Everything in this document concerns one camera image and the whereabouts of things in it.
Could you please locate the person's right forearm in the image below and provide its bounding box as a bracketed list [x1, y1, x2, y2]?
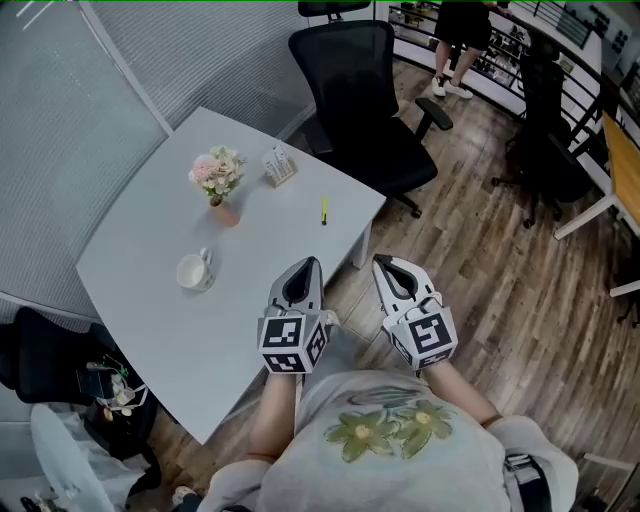
[423, 360, 502, 427]

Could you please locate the black shoulder strap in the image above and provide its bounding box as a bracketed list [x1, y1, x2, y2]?
[502, 451, 552, 512]

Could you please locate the black chair base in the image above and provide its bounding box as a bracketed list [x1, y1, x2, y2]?
[608, 259, 640, 327]

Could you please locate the pink flower bouquet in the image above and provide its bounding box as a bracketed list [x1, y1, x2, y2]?
[187, 144, 248, 200]

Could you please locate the terracotta vase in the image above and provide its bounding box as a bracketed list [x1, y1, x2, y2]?
[208, 195, 242, 229]

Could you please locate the grey flower print t-shirt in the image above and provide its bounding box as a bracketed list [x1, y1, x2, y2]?
[196, 369, 580, 512]

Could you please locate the black mesh office chair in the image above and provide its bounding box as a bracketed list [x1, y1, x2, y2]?
[288, 0, 455, 219]

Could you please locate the black metal railing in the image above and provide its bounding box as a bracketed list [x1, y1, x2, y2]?
[492, 0, 640, 151]

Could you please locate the person's left forearm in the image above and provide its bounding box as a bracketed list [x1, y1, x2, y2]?
[246, 370, 303, 460]

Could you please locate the white mug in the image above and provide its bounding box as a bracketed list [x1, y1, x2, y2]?
[175, 246, 218, 293]

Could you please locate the grey table leg panel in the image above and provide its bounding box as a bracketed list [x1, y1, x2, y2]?
[351, 218, 374, 270]

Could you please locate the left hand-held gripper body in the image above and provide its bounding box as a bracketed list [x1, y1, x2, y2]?
[257, 298, 331, 375]

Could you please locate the black chair with clutter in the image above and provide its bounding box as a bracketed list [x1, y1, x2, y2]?
[0, 305, 162, 496]

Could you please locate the wooden desk with white frame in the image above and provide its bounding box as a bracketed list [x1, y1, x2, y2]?
[553, 109, 640, 242]

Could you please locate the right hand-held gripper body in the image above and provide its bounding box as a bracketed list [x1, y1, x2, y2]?
[382, 289, 459, 379]

